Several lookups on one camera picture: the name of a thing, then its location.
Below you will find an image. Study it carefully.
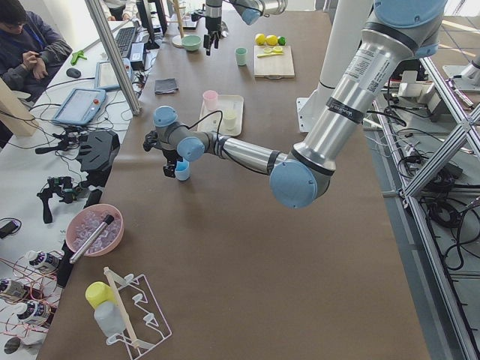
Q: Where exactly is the black keyboard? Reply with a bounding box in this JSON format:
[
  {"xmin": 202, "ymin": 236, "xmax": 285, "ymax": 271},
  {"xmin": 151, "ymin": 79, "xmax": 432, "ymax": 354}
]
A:
[{"xmin": 115, "ymin": 27, "xmax": 137, "ymax": 58}]

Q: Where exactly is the cream white cup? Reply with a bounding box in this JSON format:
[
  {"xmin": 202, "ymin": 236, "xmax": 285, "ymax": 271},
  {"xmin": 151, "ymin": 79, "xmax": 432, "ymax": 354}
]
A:
[{"xmin": 223, "ymin": 109, "xmax": 237, "ymax": 131}]

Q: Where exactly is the light blue cup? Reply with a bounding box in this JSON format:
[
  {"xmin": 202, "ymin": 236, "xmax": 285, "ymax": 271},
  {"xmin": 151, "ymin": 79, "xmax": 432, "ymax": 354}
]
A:
[{"xmin": 175, "ymin": 160, "xmax": 191, "ymax": 182}]

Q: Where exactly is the seated person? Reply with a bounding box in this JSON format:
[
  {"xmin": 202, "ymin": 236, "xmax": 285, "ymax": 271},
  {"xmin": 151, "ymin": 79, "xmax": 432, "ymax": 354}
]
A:
[{"xmin": 1, "ymin": 0, "xmax": 72, "ymax": 102}]

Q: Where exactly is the bamboo cutting board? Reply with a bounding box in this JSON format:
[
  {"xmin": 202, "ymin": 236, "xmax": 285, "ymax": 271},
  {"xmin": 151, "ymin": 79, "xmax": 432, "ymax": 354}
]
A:
[{"xmin": 253, "ymin": 45, "xmax": 295, "ymax": 79}]

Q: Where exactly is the pink bowl with ice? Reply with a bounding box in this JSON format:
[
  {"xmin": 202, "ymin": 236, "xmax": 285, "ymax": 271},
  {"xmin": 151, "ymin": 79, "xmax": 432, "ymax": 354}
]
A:
[{"xmin": 65, "ymin": 203, "xmax": 125, "ymax": 258}]

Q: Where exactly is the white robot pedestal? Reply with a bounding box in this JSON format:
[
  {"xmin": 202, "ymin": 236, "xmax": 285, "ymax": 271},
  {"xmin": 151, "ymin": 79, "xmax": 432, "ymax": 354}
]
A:
[{"xmin": 296, "ymin": 0, "xmax": 373, "ymax": 133}]

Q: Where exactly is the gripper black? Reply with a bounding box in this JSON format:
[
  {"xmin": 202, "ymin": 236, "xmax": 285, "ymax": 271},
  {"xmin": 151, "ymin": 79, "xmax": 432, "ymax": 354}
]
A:
[
  {"xmin": 142, "ymin": 130, "xmax": 184, "ymax": 178},
  {"xmin": 203, "ymin": 15, "xmax": 222, "ymax": 56}
]

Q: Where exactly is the mint green bowl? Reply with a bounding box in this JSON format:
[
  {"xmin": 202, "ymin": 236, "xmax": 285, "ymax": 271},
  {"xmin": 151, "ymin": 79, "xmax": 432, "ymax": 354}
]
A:
[{"xmin": 181, "ymin": 34, "xmax": 203, "ymax": 52}]

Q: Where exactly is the clear cup on rack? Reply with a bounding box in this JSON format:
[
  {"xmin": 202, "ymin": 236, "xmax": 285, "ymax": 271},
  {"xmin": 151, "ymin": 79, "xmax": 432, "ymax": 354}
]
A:
[{"xmin": 94, "ymin": 301, "xmax": 126, "ymax": 338}]

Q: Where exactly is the aluminium frame post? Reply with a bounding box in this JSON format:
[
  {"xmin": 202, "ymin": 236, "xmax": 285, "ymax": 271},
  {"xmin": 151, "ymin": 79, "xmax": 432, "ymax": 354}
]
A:
[{"xmin": 85, "ymin": 0, "xmax": 141, "ymax": 116}]

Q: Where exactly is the wooden cup tree stand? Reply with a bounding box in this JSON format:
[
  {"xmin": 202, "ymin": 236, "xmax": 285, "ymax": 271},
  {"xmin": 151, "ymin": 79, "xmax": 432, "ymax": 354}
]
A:
[{"xmin": 171, "ymin": 0, "xmax": 185, "ymax": 49}]

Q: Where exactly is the yellow lemon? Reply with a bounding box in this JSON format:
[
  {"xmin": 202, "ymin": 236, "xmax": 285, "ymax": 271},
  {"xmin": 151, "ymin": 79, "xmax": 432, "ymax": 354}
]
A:
[
  {"xmin": 254, "ymin": 33, "xmax": 266, "ymax": 46},
  {"xmin": 265, "ymin": 34, "xmax": 278, "ymax": 47}
]

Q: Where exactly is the steel tube in bowl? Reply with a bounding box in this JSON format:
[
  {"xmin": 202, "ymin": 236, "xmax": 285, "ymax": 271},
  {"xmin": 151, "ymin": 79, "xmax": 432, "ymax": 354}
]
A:
[{"xmin": 69, "ymin": 214, "xmax": 115, "ymax": 264}]

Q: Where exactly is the white tray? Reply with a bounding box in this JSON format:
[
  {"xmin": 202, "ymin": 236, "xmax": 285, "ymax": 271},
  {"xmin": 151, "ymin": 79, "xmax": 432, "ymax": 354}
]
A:
[{"xmin": 196, "ymin": 94, "xmax": 244, "ymax": 137}]

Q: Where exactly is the yellow plastic knife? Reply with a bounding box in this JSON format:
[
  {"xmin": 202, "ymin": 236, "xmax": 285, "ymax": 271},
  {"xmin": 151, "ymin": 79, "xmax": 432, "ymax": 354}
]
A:
[{"xmin": 256, "ymin": 52, "xmax": 284, "ymax": 59}]

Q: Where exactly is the white wire cup rack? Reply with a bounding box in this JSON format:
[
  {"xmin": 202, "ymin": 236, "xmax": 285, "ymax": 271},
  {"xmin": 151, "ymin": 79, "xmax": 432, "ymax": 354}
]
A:
[{"xmin": 103, "ymin": 267, "xmax": 173, "ymax": 359}]

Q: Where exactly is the yellow cup on rack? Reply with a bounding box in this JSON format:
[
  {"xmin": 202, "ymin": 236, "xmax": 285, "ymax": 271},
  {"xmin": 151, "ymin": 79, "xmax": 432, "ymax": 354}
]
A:
[{"xmin": 85, "ymin": 281, "xmax": 116, "ymax": 309}]

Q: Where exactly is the grey folded cloth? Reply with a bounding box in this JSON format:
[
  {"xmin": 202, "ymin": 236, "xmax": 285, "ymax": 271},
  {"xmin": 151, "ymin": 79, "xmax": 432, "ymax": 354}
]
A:
[{"xmin": 154, "ymin": 78, "xmax": 179, "ymax": 95}]

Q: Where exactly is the mint green cup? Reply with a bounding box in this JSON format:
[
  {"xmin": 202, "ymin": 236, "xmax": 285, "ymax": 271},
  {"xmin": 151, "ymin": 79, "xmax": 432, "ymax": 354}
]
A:
[{"xmin": 235, "ymin": 47, "xmax": 248, "ymax": 66}]

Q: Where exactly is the blue teach pendant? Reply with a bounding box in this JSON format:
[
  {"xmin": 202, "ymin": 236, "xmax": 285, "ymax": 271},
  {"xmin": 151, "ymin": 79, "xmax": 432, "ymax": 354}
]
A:
[
  {"xmin": 94, "ymin": 58, "xmax": 134, "ymax": 92},
  {"xmin": 52, "ymin": 88, "xmax": 107, "ymax": 126}
]

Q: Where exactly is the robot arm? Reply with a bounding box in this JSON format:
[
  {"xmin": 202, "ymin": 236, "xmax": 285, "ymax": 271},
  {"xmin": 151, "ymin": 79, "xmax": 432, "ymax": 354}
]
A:
[
  {"xmin": 203, "ymin": 0, "xmax": 288, "ymax": 56},
  {"xmin": 143, "ymin": 1, "xmax": 446, "ymax": 209}
]

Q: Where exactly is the pink cup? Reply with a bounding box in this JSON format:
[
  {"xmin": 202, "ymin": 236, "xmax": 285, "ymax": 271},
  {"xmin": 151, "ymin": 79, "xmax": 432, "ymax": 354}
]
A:
[{"xmin": 202, "ymin": 90, "xmax": 218, "ymax": 111}]

